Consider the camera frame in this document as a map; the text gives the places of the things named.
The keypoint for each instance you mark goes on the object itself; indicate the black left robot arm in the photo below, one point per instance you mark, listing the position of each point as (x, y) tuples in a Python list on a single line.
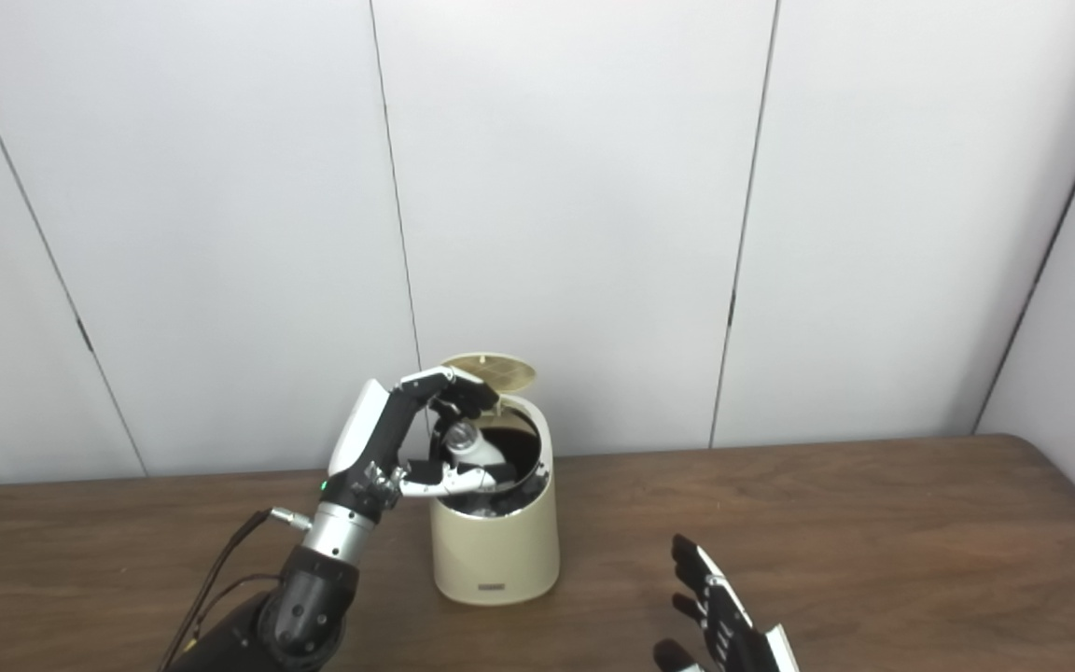
[(300, 607)]

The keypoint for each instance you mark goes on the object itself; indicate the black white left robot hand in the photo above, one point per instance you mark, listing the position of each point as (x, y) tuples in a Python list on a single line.
[(369, 439)]

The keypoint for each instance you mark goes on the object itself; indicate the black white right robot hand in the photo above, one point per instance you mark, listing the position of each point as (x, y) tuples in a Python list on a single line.
[(729, 635)]

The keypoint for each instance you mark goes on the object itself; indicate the small white plastic bottle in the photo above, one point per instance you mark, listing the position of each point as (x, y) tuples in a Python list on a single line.
[(474, 448)]

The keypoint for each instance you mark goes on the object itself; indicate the cream-colored lidded bin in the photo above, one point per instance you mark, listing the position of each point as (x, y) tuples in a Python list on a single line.
[(495, 541)]

